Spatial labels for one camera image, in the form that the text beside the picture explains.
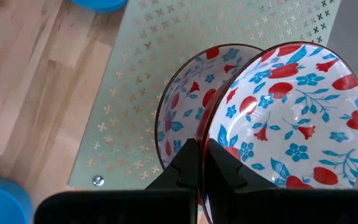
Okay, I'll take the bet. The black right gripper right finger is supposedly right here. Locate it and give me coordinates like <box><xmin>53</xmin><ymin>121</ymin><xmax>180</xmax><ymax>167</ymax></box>
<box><xmin>203</xmin><ymin>139</ymin><xmax>358</xmax><ymax>224</ymax></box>

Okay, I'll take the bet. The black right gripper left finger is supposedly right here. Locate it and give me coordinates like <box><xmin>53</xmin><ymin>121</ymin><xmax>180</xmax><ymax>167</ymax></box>
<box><xmin>34</xmin><ymin>138</ymin><xmax>200</xmax><ymax>224</ymax></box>

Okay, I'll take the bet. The floral red-bottomed ceramic bowl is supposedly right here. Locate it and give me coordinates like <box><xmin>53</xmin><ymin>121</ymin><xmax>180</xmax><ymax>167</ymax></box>
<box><xmin>199</xmin><ymin>41</ymin><xmax>358</xmax><ymax>224</ymax></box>
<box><xmin>154</xmin><ymin>43</ymin><xmax>264</xmax><ymax>170</ymax></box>

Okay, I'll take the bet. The green perforated metal shelf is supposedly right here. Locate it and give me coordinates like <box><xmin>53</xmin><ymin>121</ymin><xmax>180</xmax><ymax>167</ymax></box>
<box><xmin>68</xmin><ymin>0</ymin><xmax>343</xmax><ymax>191</ymax></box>

